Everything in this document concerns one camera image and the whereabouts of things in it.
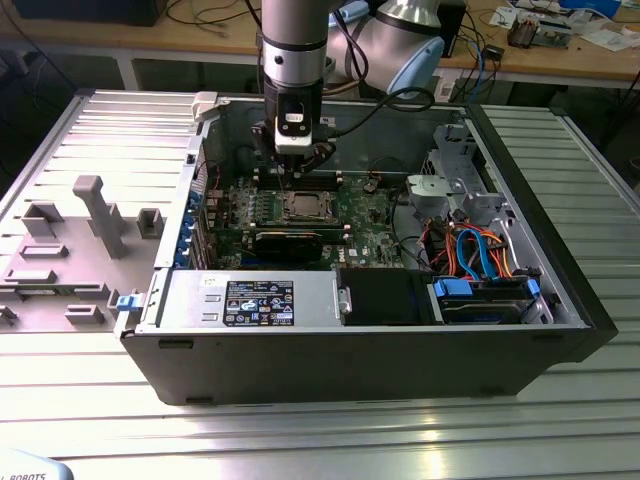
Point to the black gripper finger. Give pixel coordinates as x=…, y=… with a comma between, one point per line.
x=320, y=156
x=262, y=137

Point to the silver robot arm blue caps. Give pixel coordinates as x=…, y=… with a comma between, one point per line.
x=292, y=55

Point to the finned CPU cooler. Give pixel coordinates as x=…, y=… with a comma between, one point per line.
x=522, y=32

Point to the black rear fan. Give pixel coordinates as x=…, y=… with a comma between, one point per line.
x=242, y=161

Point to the round coin cell battery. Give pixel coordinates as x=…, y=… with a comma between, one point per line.
x=370, y=186

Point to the green motherboard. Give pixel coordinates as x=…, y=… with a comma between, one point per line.
x=370, y=235

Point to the black graphics card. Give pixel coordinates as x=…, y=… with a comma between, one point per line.
x=287, y=247

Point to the wooden workbench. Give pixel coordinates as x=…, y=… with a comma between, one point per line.
x=150, y=37

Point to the silver power supply unit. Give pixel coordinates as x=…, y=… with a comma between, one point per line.
x=310, y=300

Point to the black tower box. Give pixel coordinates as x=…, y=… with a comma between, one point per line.
x=457, y=30

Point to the small black adapter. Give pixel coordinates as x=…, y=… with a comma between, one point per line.
x=494, y=52

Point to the black equipment case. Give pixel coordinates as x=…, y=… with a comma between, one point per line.
x=90, y=10

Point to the black PC case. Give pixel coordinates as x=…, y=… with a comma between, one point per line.
x=350, y=365

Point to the blue case latch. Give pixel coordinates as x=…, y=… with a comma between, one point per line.
x=127, y=304

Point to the hard disk in blue carrier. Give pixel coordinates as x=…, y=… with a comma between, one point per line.
x=480, y=310

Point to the grey parts rack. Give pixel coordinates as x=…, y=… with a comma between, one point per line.
x=75, y=280

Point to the grey metal box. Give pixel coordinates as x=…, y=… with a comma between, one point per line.
x=555, y=32

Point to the blue cardboard box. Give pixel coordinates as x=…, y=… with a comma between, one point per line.
x=590, y=5

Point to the white papers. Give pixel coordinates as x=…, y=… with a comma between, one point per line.
x=607, y=40

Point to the pale blue teach pendant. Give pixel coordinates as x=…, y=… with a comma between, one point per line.
x=30, y=467

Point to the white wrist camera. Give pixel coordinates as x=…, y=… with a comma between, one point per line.
x=294, y=137

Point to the blue card retention bracket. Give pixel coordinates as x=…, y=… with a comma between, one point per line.
x=187, y=227

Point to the metal disk bay bracket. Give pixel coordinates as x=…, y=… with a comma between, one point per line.
x=450, y=145

